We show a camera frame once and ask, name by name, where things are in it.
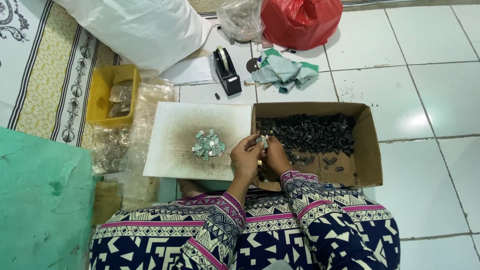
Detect stack of clear plastic bags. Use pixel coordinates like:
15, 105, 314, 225
122, 78, 178, 211

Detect stained white work board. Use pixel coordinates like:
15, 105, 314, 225
142, 101, 253, 182

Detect person's bare foot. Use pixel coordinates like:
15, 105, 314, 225
177, 179, 212, 199

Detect white paper sheet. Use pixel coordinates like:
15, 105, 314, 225
159, 55, 219, 86

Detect yellow plastic bin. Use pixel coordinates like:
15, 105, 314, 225
86, 63, 142, 127

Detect person's patterned navy pink clothing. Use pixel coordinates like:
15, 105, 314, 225
89, 170, 401, 270

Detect person's left hand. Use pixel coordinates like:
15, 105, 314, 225
230, 134, 264, 183

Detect person's right hand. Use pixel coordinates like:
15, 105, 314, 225
261, 135, 294, 177

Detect large white sack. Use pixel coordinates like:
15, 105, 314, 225
52, 0, 213, 74

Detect patterned yellow white floor mat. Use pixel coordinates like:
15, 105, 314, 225
0, 0, 121, 149

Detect green and white cloth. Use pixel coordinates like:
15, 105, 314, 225
250, 47, 320, 94

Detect pile of silver metal clips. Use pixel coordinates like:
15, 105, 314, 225
191, 127, 227, 161

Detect black tape dispenser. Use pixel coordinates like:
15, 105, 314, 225
212, 45, 243, 97

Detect brown cardboard box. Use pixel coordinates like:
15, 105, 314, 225
250, 101, 384, 192

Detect brown cardboard scrap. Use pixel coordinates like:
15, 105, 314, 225
92, 179, 123, 226

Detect heap of black rubber caps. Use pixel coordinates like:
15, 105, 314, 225
257, 113, 355, 172

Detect green painted low table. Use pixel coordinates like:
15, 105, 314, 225
0, 126, 97, 270

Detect red plastic bag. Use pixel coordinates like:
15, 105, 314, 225
260, 0, 344, 52

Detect clear bag of metal parts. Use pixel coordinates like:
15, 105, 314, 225
216, 0, 265, 43

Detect clear bag of metal rings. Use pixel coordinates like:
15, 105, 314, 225
91, 125, 133, 176

